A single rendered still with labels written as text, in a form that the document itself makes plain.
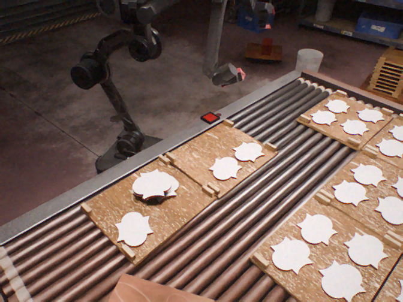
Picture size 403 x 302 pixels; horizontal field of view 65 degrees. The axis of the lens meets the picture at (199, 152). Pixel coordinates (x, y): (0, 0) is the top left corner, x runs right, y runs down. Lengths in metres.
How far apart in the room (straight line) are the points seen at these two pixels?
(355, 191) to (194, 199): 0.66
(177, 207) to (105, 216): 0.27
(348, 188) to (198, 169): 0.63
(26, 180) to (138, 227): 1.93
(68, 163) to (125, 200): 1.77
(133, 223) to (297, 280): 0.59
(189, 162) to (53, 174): 1.75
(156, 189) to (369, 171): 0.92
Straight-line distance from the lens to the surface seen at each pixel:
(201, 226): 1.22
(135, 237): 1.18
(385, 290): 1.23
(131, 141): 2.45
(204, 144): 1.53
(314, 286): 1.14
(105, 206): 1.31
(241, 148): 1.51
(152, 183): 1.26
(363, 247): 1.27
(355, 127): 1.83
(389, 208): 1.45
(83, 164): 2.98
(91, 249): 1.22
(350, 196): 1.42
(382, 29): 5.79
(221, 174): 1.37
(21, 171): 3.13
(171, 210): 1.25
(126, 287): 0.98
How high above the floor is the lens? 1.90
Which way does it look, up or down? 40 degrees down
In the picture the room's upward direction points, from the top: 1 degrees clockwise
